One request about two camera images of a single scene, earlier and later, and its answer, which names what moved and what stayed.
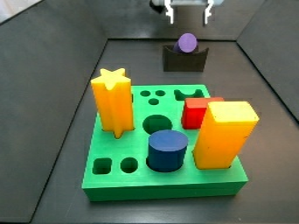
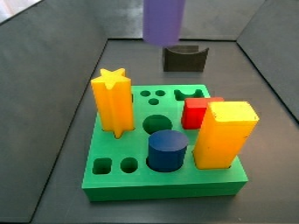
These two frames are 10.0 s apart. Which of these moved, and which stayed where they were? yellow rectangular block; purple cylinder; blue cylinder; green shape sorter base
Moved: purple cylinder
Stayed: yellow rectangular block; blue cylinder; green shape sorter base
